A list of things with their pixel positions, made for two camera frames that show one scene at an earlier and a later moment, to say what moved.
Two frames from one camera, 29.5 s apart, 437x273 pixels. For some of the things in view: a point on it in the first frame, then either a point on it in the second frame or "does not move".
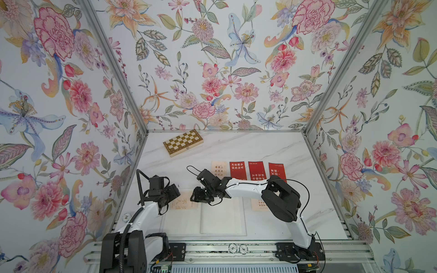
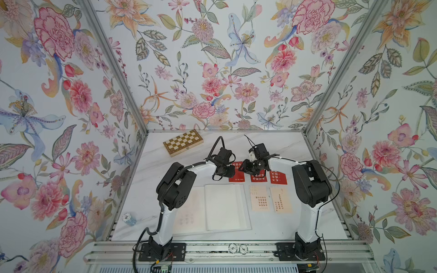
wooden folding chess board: [182, 143] does not move
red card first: [237, 170] does not move
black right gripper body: [204, 195] to [251, 167]
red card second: [257, 170] does not move
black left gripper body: [169, 193] to [227, 171]
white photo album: [226, 217] does not move
